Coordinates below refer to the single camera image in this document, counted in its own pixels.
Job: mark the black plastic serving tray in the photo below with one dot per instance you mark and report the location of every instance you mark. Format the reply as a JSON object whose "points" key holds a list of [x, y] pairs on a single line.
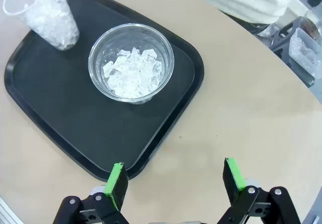
{"points": [[63, 103]]}

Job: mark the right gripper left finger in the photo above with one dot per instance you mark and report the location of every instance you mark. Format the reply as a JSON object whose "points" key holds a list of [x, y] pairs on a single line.
{"points": [[117, 183]]}

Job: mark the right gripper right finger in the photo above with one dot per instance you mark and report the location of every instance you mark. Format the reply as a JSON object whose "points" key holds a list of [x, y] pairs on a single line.
{"points": [[232, 178]]}

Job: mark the tall clear cup with ice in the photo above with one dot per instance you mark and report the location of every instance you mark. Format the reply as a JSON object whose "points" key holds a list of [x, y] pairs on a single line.
{"points": [[50, 20]]}

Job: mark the short clear cup with ice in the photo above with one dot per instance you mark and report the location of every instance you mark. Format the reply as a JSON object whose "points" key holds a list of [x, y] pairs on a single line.
{"points": [[130, 78]]}

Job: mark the person in light grey sweatshirt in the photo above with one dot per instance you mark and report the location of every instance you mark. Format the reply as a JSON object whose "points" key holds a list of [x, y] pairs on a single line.
{"points": [[246, 0]]}

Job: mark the clear plastic box of ice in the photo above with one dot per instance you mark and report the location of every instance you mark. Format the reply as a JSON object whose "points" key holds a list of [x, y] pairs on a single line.
{"points": [[303, 50]]}

